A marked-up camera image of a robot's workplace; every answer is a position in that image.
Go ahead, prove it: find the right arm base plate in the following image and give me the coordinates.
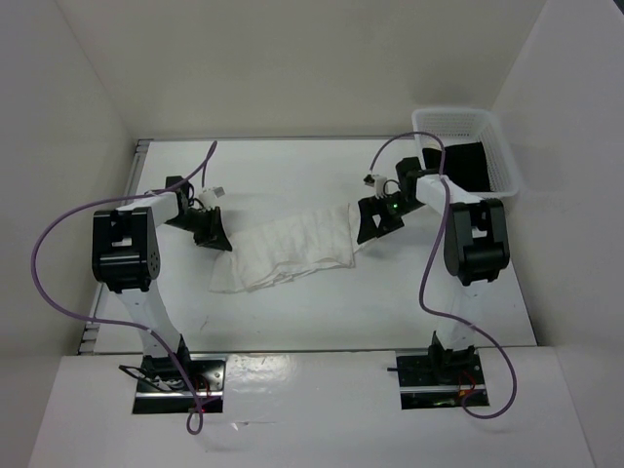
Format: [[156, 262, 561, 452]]
[[387, 351, 489, 410]]

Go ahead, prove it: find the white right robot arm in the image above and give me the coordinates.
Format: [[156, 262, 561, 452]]
[[357, 157, 510, 384]]

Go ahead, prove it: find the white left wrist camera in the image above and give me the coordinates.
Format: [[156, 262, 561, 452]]
[[195, 186, 225, 211]]

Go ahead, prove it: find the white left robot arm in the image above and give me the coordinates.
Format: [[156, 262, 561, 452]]
[[92, 176, 232, 390]]

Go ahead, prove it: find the white pleated skirt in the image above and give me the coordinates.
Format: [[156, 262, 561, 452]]
[[209, 204, 361, 293]]

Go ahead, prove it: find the black skirt in basket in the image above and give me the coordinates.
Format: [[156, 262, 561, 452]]
[[443, 142, 490, 192]]

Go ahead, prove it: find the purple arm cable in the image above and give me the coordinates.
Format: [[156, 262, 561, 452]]
[[29, 140, 219, 435], [370, 131, 518, 419]]

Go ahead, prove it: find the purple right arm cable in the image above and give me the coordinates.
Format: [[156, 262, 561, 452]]
[[370, 131, 518, 419]]

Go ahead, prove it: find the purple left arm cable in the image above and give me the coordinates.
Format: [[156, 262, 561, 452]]
[[29, 140, 219, 435]]

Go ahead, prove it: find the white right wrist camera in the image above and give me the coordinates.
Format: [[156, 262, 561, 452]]
[[364, 174, 387, 191]]

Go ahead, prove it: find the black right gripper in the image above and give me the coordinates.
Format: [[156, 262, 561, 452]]
[[358, 192, 426, 243]]

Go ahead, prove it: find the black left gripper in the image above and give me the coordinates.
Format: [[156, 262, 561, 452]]
[[164, 206, 231, 252]]

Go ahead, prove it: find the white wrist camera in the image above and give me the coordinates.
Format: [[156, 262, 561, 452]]
[[195, 186, 225, 211], [364, 174, 387, 191]]

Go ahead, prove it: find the white plastic laundry basket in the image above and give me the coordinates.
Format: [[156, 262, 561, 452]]
[[411, 107, 520, 199]]

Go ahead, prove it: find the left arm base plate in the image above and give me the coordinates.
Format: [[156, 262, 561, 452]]
[[118, 354, 226, 415]]

